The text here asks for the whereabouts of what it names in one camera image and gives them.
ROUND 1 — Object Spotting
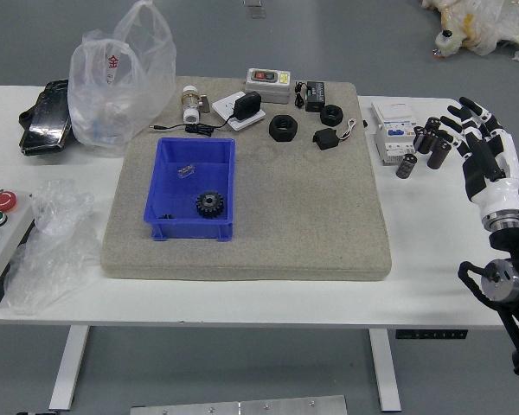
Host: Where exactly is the crumpled clear plastic bag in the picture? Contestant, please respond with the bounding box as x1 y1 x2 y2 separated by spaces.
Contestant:
3 178 103 316

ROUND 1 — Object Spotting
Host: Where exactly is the plastic-wrapped stuffed toy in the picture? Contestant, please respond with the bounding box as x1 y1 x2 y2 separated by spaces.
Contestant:
419 0 519 68

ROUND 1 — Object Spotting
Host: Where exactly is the black device with green label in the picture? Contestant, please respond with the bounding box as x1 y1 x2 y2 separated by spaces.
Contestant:
293 80 329 112

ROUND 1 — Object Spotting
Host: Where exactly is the large black hex nut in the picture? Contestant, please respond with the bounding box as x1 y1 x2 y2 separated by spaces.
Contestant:
268 114 299 143

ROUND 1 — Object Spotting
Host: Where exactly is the black table control panel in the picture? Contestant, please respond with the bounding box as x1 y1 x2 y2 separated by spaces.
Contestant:
395 329 467 340

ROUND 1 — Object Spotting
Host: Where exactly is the grey button control box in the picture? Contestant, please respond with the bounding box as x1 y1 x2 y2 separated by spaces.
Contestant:
0 188 36 310

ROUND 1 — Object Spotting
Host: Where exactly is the black power adapter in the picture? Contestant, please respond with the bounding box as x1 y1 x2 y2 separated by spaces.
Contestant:
234 91 263 121

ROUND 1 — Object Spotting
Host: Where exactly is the white circuit breaker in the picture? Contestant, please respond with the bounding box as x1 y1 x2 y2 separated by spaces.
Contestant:
371 112 419 165

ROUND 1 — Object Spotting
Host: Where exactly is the grey push-button switch box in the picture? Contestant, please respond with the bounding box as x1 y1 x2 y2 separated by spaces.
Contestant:
244 67 293 105

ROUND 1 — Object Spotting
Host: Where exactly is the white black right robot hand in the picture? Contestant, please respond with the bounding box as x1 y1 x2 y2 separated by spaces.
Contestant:
439 97 519 218

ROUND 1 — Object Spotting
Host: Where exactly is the grey-brown mat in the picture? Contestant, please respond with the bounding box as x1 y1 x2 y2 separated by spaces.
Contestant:
99 76 394 282

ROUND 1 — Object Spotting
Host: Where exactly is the metal floor fixture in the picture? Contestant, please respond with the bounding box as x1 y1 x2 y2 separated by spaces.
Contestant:
243 0 266 19

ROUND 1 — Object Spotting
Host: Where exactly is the brass valve with white fittings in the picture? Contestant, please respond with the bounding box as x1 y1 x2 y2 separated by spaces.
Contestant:
180 86 212 125

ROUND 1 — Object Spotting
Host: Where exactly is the white switch panel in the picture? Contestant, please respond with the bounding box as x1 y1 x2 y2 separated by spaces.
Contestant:
370 101 415 124

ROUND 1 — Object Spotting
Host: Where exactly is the white table leg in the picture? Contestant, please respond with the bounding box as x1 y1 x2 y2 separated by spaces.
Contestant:
368 328 402 412
48 324 91 411

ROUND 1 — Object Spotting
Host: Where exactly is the black adapter cable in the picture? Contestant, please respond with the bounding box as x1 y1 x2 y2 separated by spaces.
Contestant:
149 112 239 137

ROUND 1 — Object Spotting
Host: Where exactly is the large black gear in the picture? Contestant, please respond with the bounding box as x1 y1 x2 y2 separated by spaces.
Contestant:
194 191 226 220

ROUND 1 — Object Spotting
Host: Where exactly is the small black hex nut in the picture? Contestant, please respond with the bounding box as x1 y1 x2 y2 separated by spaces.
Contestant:
319 105 344 126

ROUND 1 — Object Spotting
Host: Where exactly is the white wall socket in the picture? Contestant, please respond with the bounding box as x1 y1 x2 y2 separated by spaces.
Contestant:
211 91 267 131

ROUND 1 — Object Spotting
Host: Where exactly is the blue plastic box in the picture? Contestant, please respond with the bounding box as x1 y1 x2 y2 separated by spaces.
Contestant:
143 137 237 242

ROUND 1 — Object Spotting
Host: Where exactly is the black module with thin wires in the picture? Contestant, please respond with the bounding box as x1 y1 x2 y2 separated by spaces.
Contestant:
312 118 359 151

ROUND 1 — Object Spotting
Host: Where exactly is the white plastic bag red print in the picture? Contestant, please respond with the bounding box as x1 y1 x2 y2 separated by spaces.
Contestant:
67 0 177 157

